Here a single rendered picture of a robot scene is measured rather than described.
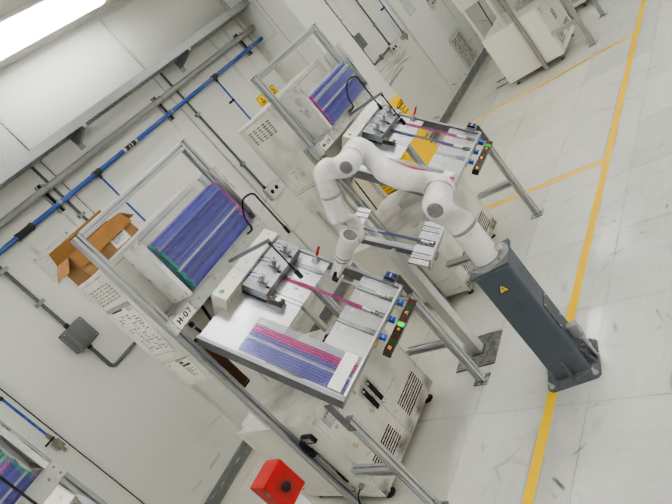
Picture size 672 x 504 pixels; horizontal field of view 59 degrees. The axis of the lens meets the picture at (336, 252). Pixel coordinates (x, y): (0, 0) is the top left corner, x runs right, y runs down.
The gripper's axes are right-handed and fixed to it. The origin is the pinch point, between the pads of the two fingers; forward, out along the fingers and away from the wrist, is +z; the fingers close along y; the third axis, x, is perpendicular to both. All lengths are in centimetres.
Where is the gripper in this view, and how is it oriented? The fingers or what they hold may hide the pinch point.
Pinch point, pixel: (336, 277)
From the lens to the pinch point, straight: 287.3
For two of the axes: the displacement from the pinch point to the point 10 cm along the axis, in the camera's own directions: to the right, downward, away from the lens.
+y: -4.2, 6.4, -6.4
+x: 8.9, 4.4, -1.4
